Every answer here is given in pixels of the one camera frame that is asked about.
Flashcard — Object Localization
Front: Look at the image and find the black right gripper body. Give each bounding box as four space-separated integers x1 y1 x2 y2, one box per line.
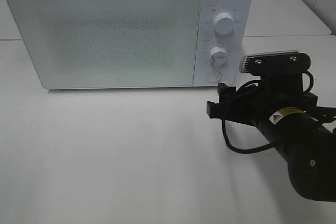
223 77 320 130

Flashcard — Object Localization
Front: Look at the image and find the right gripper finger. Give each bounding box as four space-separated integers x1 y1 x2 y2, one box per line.
206 101 227 119
217 83 237 103

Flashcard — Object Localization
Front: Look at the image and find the round white door button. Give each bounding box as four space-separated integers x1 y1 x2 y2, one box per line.
206 71 222 83

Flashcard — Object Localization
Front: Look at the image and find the white timer knob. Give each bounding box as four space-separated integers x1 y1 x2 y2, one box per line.
209 46 228 66

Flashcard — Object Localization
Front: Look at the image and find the white microwave door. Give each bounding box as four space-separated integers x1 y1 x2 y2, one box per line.
7 0 200 89

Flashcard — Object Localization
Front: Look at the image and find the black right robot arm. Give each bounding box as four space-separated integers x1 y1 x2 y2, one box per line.
207 74 335 202

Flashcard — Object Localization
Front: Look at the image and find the upper white power knob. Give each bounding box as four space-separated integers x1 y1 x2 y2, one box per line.
213 11 235 35

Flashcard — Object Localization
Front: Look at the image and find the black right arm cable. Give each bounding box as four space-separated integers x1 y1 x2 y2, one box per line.
219 71 316 154

